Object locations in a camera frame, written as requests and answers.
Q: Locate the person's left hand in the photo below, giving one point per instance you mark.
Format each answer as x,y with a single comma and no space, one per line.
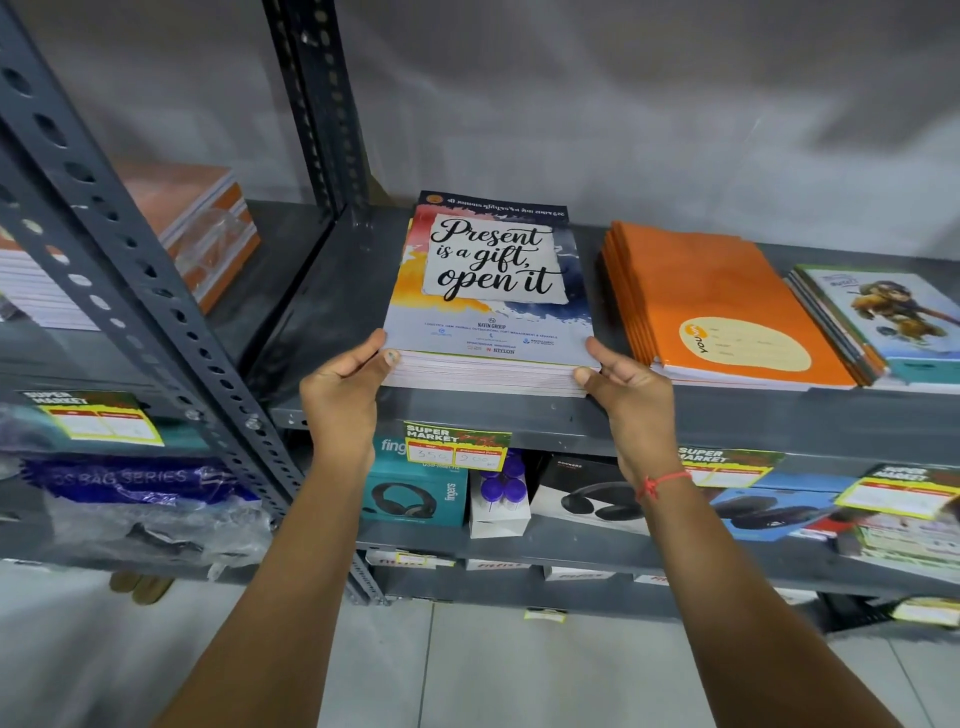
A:
341,405

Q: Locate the person's right hand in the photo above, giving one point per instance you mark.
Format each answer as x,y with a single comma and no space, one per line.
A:
641,420

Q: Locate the grey metal shelf rack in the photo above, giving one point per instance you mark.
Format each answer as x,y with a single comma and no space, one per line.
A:
337,300

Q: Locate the orange notebook stack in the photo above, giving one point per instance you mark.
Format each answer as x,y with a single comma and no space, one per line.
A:
712,292

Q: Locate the Present is a gift notebooks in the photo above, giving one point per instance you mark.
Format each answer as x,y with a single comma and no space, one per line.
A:
487,315

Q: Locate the monkey cover notebook stack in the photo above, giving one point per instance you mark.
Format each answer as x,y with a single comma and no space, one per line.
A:
900,300
832,330

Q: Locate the person's right forearm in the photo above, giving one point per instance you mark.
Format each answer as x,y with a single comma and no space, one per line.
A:
735,615

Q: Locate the person's left forearm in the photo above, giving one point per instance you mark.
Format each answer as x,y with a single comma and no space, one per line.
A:
277,600

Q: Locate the white black headphone box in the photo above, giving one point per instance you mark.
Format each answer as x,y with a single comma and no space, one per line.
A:
585,502

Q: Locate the yellow green price tag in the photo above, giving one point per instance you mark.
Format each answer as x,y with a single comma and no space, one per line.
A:
97,424
892,495
727,472
457,450

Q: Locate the teal headphone box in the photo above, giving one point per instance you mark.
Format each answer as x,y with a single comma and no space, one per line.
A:
420,495

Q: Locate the blue headphone box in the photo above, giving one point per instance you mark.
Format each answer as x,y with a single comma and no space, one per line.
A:
772,510

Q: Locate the white red lettered box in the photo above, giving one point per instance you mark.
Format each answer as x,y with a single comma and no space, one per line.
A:
496,565
579,574
409,559

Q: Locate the white box with purple bulbs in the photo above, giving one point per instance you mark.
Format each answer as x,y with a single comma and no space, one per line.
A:
499,517

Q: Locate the small yellow price tag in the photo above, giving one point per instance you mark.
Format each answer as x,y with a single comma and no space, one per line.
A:
926,613
545,616

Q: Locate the clear plastic packet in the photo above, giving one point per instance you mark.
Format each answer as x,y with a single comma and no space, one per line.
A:
150,532

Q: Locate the plastic wrapped orange paper bundle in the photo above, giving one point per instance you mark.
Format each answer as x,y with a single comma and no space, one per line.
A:
187,202

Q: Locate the brown slipper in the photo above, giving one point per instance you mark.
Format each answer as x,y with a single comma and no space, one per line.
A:
142,589

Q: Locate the green white card pack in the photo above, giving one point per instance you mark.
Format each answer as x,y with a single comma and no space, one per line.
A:
900,544

